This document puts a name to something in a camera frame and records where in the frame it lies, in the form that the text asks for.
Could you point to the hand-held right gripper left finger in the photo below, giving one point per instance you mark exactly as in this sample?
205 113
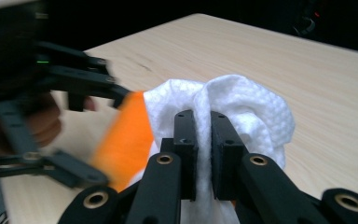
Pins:
188 149

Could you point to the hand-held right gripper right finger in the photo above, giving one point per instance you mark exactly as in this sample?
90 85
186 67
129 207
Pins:
225 155

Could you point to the white wet wipe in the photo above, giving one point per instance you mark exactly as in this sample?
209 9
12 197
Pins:
254 102

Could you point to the orange plush toy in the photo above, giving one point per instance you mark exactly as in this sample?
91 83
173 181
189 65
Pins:
124 140

